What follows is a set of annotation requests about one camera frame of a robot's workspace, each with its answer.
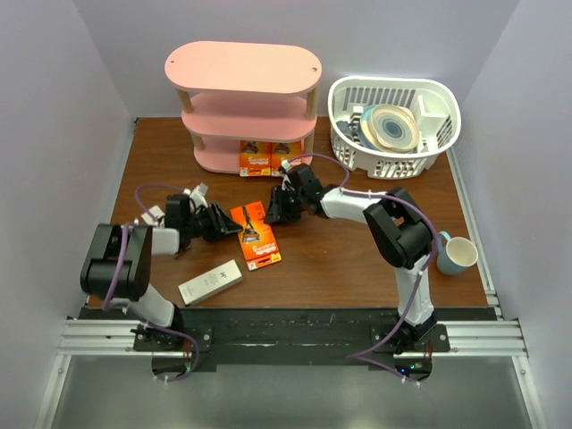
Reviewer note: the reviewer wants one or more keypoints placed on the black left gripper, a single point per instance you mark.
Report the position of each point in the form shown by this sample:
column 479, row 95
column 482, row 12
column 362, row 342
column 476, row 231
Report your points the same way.
column 221, row 224

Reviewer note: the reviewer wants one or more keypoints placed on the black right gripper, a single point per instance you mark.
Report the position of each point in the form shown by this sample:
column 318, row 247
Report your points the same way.
column 277, row 212

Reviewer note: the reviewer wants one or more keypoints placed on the orange Gillette razor box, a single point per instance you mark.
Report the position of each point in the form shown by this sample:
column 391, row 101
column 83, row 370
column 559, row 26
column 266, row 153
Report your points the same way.
column 255, row 158
column 284, row 151
column 257, row 241

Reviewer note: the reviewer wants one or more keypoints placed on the grey white razor box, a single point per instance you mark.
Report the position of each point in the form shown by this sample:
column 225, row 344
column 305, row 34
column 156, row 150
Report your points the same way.
column 210, row 283

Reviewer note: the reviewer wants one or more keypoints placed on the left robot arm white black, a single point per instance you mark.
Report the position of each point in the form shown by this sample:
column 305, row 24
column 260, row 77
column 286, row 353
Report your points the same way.
column 117, row 268

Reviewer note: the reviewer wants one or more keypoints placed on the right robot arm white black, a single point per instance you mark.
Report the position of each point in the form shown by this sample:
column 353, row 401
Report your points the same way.
column 402, row 233

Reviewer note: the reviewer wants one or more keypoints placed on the pink three-tier wooden shelf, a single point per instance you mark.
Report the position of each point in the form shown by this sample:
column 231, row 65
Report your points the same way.
column 233, row 92

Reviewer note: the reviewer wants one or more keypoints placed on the white Harry's razor box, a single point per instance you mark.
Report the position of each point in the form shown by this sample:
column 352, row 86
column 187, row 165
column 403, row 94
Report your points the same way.
column 154, row 216

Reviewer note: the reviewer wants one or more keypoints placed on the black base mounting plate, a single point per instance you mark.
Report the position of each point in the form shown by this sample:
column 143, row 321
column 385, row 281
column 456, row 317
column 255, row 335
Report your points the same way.
column 206, row 338

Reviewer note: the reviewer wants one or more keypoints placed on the stack of ceramic plates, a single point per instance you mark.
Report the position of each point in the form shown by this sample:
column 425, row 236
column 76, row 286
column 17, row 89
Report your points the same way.
column 385, row 128

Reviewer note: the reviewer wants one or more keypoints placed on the beige blue cup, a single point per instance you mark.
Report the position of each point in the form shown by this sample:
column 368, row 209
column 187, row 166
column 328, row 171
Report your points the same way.
column 455, row 254

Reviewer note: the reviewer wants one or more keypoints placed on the white plastic basket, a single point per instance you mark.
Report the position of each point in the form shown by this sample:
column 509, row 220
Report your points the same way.
column 433, row 105

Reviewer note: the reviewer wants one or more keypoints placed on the aluminium frame rail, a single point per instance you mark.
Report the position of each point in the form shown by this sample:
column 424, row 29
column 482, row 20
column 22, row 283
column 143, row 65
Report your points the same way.
column 98, row 382

